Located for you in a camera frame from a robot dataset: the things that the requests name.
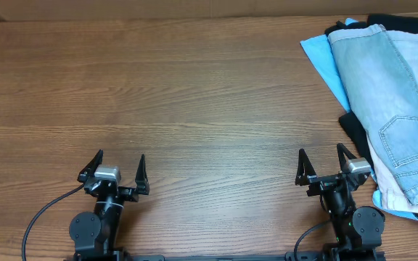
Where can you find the black garment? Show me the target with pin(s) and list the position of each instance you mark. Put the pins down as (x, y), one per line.
(405, 24)

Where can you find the light blue denim shorts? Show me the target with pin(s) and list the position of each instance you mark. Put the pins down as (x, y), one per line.
(379, 70)

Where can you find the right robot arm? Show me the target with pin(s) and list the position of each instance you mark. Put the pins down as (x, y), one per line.
(358, 230)

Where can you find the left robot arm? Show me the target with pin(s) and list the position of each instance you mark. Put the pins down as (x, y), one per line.
(94, 233)

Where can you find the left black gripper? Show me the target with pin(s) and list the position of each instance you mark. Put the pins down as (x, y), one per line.
(112, 188)

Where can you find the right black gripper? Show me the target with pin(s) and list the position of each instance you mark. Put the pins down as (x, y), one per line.
(322, 182)

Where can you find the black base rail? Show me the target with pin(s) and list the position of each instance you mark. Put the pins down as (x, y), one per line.
(288, 256)

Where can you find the beige pink shorts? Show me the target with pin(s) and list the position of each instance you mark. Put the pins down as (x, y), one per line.
(391, 195)

